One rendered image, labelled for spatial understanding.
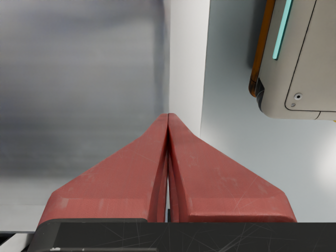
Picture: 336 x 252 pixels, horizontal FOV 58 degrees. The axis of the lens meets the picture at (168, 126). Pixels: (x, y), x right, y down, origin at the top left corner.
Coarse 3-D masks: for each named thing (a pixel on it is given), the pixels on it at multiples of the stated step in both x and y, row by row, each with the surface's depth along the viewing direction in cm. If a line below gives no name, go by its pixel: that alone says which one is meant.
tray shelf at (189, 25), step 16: (176, 0) 21; (192, 0) 21; (208, 0) 21; (176, 16) 22; (192, 16) 22; (208, 16) 22; (176, 32) 22; (192, 32) 22; (176, 48) 23; (192, 48) 23; (176, 64) 24; (192, 64) 24; (176, 80) 25; (192, 80) 25; (176, 96) 26; (192, 96) 26; (176, 112) 27; (192, 112) 27; (192, 128) 28
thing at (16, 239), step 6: (12, 234) 34; (18, 234) 34; (24, 234) 35; (30, 234) 36; (6, 240) 33; (12, 240) 34; (18, 240) 35; (24, 240) 36; (30, 240) 36; (0, 246) 33; (6, 246) 34; (12, 246) 34; (18, 246) 35; (24, 246) 36
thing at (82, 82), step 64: (0, 0) 21; (64, 0) 21; (128, 0) 21; (0, 64) 24; (64, 64) 24; (128, 64) 24; (0, 128) 27; (64, 128) 27; (128, 128) 27; (0, 192) 32
